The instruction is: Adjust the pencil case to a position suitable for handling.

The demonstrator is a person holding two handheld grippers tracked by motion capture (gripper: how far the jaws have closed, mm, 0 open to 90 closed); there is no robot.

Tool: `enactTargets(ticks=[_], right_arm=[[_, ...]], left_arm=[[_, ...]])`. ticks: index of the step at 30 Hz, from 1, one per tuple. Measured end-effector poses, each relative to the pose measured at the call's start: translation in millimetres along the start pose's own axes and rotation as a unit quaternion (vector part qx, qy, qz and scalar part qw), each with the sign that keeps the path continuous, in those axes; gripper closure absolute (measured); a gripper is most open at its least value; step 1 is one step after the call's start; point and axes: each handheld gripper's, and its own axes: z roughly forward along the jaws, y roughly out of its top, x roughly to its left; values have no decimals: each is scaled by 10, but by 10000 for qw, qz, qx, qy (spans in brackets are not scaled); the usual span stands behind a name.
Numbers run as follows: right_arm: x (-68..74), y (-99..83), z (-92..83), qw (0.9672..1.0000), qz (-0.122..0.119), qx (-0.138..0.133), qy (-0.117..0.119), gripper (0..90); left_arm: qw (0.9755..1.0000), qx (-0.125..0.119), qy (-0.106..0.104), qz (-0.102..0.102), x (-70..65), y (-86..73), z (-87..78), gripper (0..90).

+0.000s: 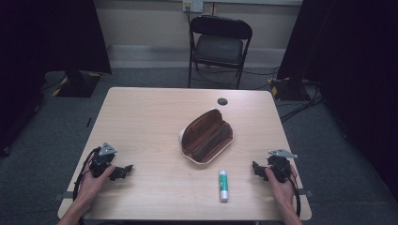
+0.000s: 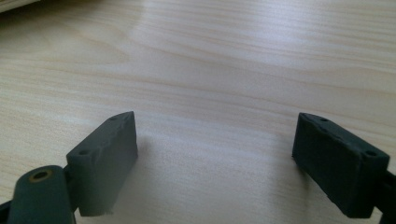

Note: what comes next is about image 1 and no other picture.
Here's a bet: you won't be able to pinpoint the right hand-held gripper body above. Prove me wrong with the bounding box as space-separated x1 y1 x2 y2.
266 148 299 184

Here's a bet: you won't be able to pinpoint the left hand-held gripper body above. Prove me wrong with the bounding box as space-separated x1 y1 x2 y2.
88 142 118 179

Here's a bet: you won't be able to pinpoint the person's right hand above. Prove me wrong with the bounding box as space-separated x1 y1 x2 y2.
265 164 299 208

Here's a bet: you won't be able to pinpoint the person's left hand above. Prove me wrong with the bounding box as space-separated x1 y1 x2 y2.
74 163 116 208

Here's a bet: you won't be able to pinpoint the white green glue stick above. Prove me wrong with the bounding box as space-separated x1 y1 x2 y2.
218 170 230 203

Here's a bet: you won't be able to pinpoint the open brown case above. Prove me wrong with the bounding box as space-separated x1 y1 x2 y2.
177 107 235 166

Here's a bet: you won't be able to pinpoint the black stand base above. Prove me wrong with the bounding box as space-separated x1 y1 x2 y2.
55 68 102 98
269 77 312 102

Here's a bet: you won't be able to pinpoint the black curtain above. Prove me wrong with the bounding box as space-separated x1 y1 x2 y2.
276 0 398 203
0 0 113 158

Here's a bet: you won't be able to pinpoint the black folding chair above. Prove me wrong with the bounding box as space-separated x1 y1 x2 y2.
187 14 253 90

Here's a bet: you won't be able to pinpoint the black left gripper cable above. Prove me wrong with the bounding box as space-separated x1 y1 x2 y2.
72 146 101 202

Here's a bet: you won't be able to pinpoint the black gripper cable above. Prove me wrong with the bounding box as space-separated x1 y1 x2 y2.
280 167 302 218
72 146 101 202

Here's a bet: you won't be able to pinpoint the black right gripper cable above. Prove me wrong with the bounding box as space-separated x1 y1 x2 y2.
280 167 302 218

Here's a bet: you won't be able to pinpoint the black table edge strap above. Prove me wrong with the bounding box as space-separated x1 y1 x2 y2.
297 187 314 198
52 190 75 202

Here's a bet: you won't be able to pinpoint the black floor cables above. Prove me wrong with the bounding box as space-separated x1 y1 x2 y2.
279 90 325 124

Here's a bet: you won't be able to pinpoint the white wall socket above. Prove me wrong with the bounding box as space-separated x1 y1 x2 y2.
182 0 205 14

